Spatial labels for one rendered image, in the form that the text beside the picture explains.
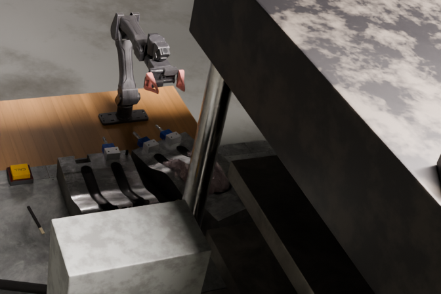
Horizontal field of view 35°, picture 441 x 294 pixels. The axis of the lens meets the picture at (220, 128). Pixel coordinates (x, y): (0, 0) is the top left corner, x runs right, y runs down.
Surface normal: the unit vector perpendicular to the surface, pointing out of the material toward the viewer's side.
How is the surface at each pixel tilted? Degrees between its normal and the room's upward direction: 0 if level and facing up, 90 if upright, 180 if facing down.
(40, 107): 0
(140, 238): 0
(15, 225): 0
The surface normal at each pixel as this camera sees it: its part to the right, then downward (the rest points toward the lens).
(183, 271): 0.39, 0.60
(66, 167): 0.18, -0.80
